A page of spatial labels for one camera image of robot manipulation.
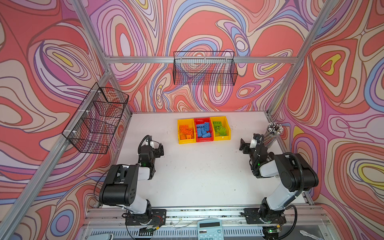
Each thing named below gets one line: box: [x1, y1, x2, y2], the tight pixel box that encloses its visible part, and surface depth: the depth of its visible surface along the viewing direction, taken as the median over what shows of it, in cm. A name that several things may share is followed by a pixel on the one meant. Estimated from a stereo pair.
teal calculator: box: [197, 219, 225, 240], surface depth 69 cm
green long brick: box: [216, 126, 228, 136], surface depth 106 cm
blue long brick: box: [196, 123, 205, 138], surface depth 106 cm
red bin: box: [194, 117, 214, 143], surface depth 103 cm
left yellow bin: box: [177, 118, 197, 145], surface depth 104 cm
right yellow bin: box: [210, 116, 231, 141], surface depth 106 cm
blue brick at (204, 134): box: [201, 127, 211, 138], surface depth 106 cm
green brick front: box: [213, 121, 223, 128], surface depth 109 cm
